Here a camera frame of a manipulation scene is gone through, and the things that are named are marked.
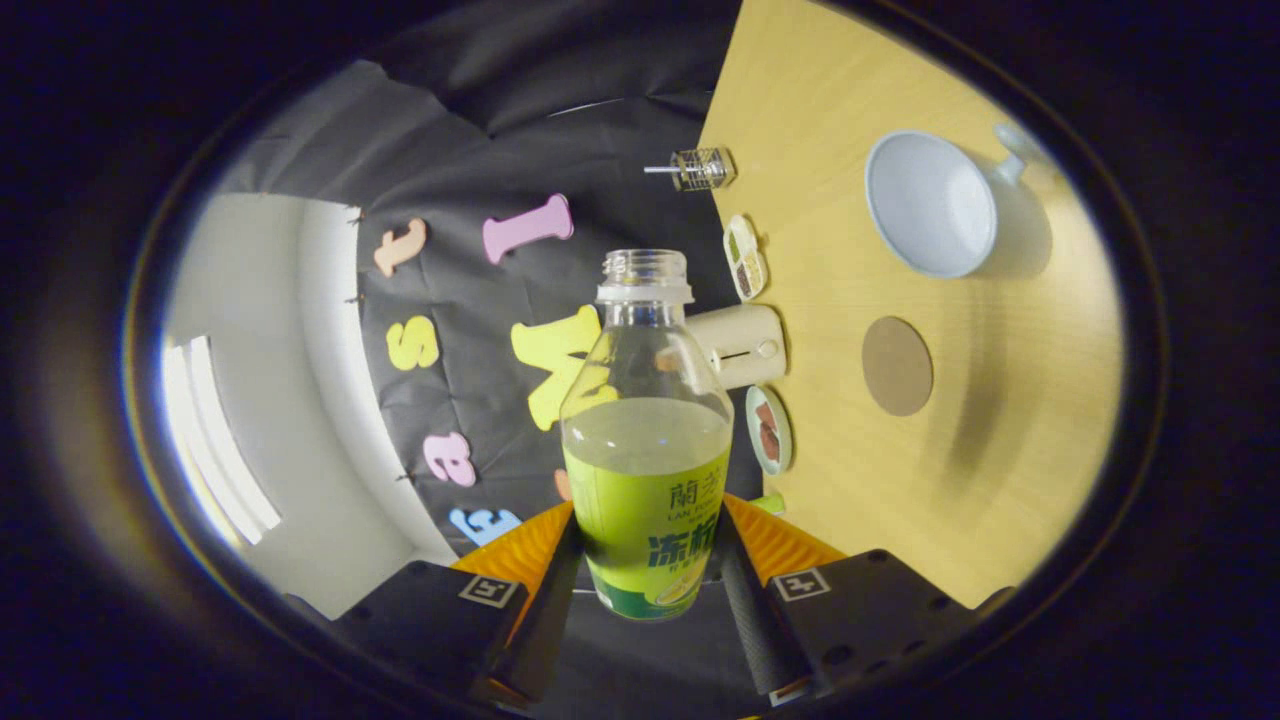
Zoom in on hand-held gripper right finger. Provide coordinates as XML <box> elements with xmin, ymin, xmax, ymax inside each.
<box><xmin>712</xmin><ymin>492</ymin><xmax>976</xmax><ymax>706</ymax></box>

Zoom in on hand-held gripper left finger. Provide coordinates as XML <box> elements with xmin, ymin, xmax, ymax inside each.
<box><xmin>335</xmin><ymin>500</ymin><xmax>586</xmax><ymax>706</ymax></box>

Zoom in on clear juice bottle green label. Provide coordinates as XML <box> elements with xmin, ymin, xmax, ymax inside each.
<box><xmin>558</xmin><ymin>249</ymin><xmax>736</xmax><ymax>622</ymax></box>

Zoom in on round brown coaster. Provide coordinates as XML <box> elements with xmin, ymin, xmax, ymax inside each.
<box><xmin>862</xmin><ymin>316</ymin><xmax>935</xmax><ymax>418</ymax></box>

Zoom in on white cup with handle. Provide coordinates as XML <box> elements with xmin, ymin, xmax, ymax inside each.
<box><xmin>864</xmin><ymin>122</ymin><xmax>1046</xmax><ymax>280</ymax></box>

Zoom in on wooden table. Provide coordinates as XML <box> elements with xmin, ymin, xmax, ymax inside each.
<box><xmin>697</xmin><ymin>0</ymin><xmax>1126</xmax><ymax>611</ymax></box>

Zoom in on pale green plate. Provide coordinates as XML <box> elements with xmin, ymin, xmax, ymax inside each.
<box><xmin>745</xmin><ymin>385</ymin><xmax>794</xmax><ymax>476</ymax></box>

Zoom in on ceiling light panel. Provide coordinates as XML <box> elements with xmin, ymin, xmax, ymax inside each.
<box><xmin>160</xmin><ymin>335</ymin><xmax>283</xmax><ymax>547</ymax></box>

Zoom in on white toaster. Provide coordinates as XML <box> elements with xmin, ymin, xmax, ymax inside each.
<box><xmin>685</xmin><ymin>304</ymin><xmax>788</xmax><ymax>391</ymax></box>

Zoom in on white divided snack tray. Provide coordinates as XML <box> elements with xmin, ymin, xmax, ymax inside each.
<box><xmin>723</xmin><ymin>214</ymin><xmax>768</xmax><ymax>302</ymax></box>

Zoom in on black backdrop cloth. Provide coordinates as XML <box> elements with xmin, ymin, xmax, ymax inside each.
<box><xmin>215</xmin><ymin>0</ymin><xmax>791</xmax><ymax>716</ymax></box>

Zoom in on clear glass with wire pattern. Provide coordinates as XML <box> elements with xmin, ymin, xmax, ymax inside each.
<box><xmin>672</xmin><ymin>147</ymin><xmax>736</xmax><ymax>191</ymax></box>

